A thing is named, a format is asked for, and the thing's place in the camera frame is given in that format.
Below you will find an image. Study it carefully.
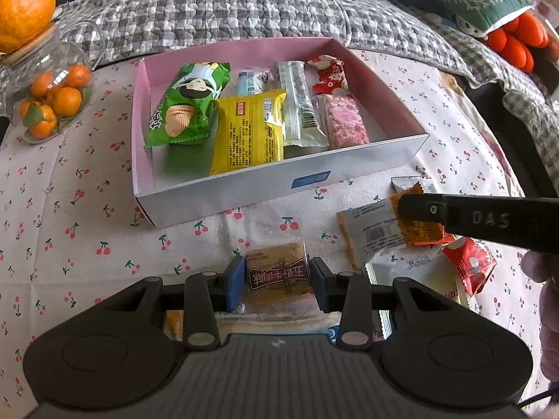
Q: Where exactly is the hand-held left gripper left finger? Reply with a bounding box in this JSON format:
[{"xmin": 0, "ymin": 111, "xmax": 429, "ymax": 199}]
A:
[{"xmin": 102, "ymin": 257, "xmax": 246, "ymax": 351}]

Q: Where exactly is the pink cardboard box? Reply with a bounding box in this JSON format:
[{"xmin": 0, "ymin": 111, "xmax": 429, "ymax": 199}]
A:
[{"xmin": 131, "ymin": 37, "xmax": 431, "ymax": 228}]

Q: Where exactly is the orange plush toy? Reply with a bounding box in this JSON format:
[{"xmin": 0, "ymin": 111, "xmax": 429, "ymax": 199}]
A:
[{"xmin": 485, "ymin": 12, "xmax": 551, "ymax": 73}]

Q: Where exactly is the green chips bag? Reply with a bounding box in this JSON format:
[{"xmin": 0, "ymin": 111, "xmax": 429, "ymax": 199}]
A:
[{"xmin": 144, "ymin": 62, "xmax": 231, "ymax": 147}]

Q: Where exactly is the small white blue snack packet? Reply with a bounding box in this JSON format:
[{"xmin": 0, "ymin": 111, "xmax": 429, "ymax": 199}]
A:
[{"xmin": 237, "ymin": 67, "xmax": 274, "ymax": 96}]

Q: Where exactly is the pink nougat packet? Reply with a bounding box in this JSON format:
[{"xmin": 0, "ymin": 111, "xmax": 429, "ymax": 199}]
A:
[{"xmin": 317, "ymin": 94, "xmax": 370, "ymax": 149}]

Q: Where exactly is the orange snack packet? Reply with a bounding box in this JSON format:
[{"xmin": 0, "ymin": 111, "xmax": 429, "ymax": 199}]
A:
[{"xmin": 336, "ymin": 183, "xmax": 457, "ymax": 270}]

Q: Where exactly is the brown cake packet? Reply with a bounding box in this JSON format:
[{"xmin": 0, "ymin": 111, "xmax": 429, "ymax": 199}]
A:
[{"xmin": 245, "ymin": 242, "xmax": 315, "ymax": 308}]

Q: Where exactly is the large orange with leaves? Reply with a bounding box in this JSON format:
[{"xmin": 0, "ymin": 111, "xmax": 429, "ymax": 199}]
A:
[{"xmin": 0, "ymin": 0, "xmax": 57, "ymax": 55}]

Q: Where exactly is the white packet red label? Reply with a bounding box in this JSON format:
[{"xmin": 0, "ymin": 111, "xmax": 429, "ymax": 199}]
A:
[{"xmin": 366, "ymin": 253, "xmax": 470, "ymax": 341}]

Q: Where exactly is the cherry print tablecloth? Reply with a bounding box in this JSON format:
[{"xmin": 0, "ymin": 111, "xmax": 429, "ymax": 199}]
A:
[{"xmin": 0, "ymin": 48, "xmax": 525, "ymax": 419}]

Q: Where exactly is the red candy wrapper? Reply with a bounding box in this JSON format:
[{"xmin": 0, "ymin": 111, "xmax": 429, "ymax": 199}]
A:
[
  {"xmin": 441, "ymin": 236, "xmax": 499, "ymax": 296},
  {"xmin": 306, "ymin": 54, "xmax": 350, "ymax": 96}
]

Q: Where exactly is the pile of small mandarins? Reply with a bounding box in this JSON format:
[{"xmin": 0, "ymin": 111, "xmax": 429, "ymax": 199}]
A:
[{"xmin": 17, "ymin": 65, "xmax": 93, "ymax": 139}]

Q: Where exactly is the person's right hand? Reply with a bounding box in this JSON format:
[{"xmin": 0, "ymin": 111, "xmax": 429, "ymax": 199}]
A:
[{"xmin": 522, "ymin": 252, "xmax": 559, "ymax": 380}]

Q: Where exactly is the black cable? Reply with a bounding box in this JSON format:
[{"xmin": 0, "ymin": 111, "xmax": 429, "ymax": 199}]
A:
[{"xmin": 517, "ymin": 388, "xmax": 559, "ymax": 409}]

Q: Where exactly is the glass jar of oranges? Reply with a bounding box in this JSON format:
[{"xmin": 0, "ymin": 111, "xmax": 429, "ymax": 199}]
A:
[{"xmin": 0, "ymin": 22, "xmax": 108, "ymax": 145}]

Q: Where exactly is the long silver snack packet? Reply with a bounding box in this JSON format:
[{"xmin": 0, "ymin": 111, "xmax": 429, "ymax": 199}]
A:
[{"xmin": 277, "ymin": 60, "xmax": 330, "ymax": 148}]

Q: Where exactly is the yellow snack packet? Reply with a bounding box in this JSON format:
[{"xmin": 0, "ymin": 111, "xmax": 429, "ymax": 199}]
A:
[{"xmin": 210, "ymin": 88, "xmax": 288, "ymax": 176}]

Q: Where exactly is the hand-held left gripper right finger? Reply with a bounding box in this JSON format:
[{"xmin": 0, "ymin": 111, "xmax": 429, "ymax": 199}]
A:
[{"xmin": 310, "ymin": 257, "xmax": 455, "ymax": 351}]

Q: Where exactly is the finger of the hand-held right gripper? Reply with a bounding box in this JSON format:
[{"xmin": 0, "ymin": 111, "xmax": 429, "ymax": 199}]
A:
[{"xmin": 399, "ymin": 194, "xmax": 448, "ymax": 228}]

